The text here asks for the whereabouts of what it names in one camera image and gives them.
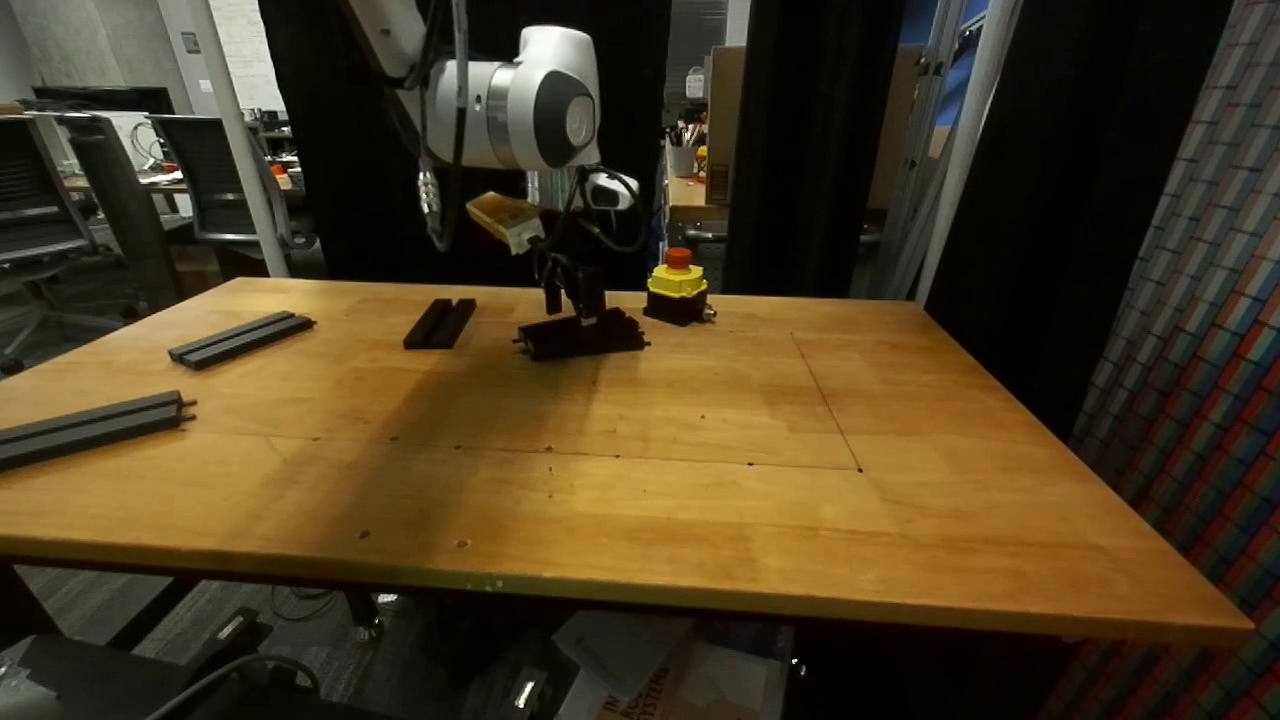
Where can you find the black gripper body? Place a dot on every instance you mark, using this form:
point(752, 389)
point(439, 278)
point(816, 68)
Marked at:
point(570, 247)

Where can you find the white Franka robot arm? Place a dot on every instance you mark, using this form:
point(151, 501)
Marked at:
point(534, 104)

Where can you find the yellow red emergency stop button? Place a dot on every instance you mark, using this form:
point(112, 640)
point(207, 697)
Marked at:
point(679, 285)

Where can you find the cardboard box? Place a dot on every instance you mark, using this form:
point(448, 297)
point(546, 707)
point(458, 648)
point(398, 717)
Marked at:
point(725, 125)

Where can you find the narrow black curtain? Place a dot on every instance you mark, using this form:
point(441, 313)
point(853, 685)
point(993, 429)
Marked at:
point(814, 144)

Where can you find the black office chair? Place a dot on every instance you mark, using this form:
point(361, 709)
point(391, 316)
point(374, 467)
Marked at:
point(207, 175)

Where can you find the colourful patterned backdrop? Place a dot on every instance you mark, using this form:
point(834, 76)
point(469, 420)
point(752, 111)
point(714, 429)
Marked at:
point(1201, 373)

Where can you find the white support post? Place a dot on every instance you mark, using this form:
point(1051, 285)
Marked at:
point(225, 134)

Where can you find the white frame post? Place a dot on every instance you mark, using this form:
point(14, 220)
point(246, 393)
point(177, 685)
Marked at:
point(952, 134)

